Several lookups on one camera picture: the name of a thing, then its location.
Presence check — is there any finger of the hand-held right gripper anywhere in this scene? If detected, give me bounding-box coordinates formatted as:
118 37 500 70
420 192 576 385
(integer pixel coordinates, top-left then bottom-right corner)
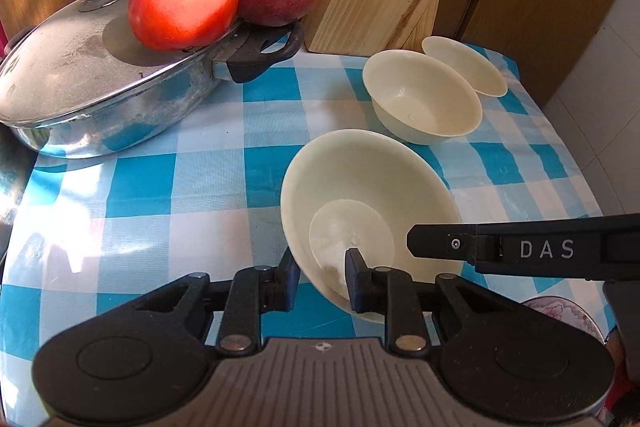
406 222 481 267

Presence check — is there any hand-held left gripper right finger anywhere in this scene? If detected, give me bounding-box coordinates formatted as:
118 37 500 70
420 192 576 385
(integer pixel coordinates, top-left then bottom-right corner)
344 248 508 354

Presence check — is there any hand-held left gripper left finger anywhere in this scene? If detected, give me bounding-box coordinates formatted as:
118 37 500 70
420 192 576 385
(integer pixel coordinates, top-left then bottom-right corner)
131 248 301 354

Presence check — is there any white plate with pink flowers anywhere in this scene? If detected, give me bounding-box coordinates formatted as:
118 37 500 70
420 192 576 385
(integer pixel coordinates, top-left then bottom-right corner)
520 298 607 345

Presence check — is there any cream bowl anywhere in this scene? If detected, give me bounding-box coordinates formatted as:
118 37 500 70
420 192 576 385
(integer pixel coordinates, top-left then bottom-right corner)
421 36 509 98
362 49 483 145
280 128 463 325

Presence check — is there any blue checkered tablecloth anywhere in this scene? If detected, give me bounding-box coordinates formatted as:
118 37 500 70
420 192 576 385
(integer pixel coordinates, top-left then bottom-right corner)
0 39 618 418

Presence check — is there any steel pot with black handles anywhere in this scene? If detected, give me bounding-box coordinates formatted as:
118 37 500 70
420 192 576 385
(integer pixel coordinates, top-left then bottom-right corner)
10 21 306 159

